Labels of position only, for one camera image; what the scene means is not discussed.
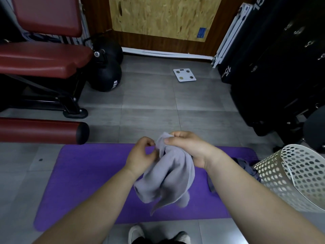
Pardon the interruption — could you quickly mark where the purple yoga mat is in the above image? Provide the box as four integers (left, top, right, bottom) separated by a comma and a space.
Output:
34, 143, 259, 232

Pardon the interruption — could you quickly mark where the white perforated laundry basket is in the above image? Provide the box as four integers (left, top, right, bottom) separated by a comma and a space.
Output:
253, 144, 325, 213

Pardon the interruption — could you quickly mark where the black equipment foot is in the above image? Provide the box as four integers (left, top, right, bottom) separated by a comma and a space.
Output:
63, 108, 89, 119

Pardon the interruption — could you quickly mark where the dark grey towel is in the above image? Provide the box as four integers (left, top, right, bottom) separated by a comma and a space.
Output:
207, 157, 262, 194

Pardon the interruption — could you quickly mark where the white vertical frame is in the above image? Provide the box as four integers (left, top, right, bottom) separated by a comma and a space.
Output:
211, 3, 253, 68

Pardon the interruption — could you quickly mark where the person's left forearm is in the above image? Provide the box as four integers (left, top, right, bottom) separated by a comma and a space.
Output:
33, 167, 139, 244

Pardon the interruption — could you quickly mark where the black medicine ball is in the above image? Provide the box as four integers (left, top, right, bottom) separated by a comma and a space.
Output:
92, 37, 124, 64
89, 58, 122, 92

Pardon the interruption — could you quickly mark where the red bench backrest pad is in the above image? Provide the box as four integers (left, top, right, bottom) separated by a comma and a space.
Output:
11, 0, 83, 38

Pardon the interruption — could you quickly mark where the person's left hand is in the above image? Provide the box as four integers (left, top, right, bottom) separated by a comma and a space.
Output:
124, 136, 159, 180

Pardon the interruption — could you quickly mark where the white bathroom scale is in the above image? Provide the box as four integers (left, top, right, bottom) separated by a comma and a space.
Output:
173, 68, 197, 82

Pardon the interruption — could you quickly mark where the black bench frame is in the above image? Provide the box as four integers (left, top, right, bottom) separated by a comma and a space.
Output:
0, 73, 89, 119

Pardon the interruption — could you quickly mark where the person's right hand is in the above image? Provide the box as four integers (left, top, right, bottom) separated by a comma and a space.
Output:
164, 131, 220, 170

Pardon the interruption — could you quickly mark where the red bench seat pad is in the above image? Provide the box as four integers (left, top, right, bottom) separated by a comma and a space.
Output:
0, 42, 93, 79

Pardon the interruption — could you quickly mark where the light grey tagged towel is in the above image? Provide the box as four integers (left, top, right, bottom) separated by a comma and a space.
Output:
134, 132, 195, 216

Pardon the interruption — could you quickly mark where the person's dark trouser leg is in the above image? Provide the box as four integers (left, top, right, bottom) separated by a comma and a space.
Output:
132, 236, 183, 244

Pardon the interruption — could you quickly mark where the beige wall board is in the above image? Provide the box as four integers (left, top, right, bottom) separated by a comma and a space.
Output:
108, 0, 223, 43

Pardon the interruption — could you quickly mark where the person's right forearm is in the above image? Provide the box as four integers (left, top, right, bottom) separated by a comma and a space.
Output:
204, 151, 325, 244

